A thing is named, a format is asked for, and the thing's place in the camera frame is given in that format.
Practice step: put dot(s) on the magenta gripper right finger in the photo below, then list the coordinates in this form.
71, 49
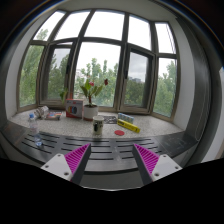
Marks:
152, 166

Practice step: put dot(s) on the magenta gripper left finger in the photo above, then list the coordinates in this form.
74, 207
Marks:
70, 166

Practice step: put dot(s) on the clear plastic water bottle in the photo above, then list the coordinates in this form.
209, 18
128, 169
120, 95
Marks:
34, 130

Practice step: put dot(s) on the dark slatted radiator cover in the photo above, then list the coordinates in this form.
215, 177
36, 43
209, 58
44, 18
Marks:
107, 154

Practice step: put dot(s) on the yellow rectangular box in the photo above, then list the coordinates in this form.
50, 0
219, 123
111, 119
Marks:
128, 125

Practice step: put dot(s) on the red round coaster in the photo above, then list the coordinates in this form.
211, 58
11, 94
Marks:
119, 132

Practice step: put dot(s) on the white mug with dark print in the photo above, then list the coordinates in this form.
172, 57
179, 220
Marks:
98, 123

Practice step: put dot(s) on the colourful flat book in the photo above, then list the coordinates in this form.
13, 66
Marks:
53, 116

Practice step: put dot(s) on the white flower pot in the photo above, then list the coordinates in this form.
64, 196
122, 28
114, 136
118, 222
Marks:
90, 112

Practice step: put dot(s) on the black patterned flat mat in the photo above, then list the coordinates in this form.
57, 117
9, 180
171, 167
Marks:
110, 119

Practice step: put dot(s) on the red and white box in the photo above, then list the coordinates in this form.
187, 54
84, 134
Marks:
74, 108

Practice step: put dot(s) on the light blue small box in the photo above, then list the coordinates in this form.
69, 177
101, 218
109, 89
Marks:
126, 117

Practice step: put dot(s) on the transparent packet of items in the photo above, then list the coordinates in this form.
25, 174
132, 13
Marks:
41, 112

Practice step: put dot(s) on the green plant with red flowers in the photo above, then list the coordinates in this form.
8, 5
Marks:
90, 90

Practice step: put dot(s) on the window frame with panes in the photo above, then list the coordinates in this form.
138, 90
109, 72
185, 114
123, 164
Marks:
137, 56

